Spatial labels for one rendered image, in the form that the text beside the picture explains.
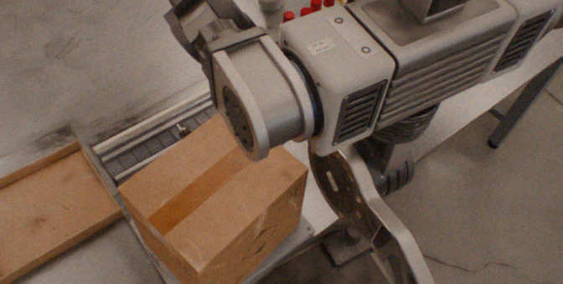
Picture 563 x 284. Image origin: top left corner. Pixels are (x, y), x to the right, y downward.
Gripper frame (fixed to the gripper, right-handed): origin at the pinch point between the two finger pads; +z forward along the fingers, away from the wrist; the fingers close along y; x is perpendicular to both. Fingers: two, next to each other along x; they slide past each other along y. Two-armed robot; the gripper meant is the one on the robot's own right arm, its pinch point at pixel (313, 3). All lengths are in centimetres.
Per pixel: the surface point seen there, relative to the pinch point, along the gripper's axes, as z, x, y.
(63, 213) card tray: 17, 11, 89
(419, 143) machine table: 18, 50, -1
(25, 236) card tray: 17, 12, 99
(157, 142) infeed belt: 13, 9, 61
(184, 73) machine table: 18.4, -13.7, 40.2
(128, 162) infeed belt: 13, 10, 70
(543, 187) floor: 101, 77, -92
